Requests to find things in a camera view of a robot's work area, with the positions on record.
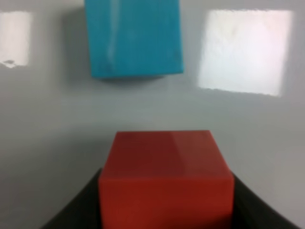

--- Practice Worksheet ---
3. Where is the red block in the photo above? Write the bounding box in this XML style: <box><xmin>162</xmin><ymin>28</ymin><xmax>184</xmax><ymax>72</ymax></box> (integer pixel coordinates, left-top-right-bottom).
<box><xmin>98</xmin><ymin>130</ymin><xmax>234</xmax><ymax>229</ymax></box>

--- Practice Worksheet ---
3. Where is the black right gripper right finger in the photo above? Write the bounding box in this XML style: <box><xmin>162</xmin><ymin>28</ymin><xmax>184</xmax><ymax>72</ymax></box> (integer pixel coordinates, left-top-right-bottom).
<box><xmin>231</xmin><ymin>175</ymin><xmax>299</xmax><ymax>229</ymax></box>

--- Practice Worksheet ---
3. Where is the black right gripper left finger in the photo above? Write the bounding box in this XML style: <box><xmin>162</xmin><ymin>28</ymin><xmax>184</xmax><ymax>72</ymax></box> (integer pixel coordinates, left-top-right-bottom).
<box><xmin>42</xmin><ymin>169</ymin><xmax>103</xmax><ymax>229</ymax></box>

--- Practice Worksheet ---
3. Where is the blue block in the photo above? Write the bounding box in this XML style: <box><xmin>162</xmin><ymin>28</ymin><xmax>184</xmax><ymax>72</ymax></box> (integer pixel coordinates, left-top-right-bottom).
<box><xmin>84</xmin><ymin>0</ymin><xmax>183</xmax><ymax>79</ymax></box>

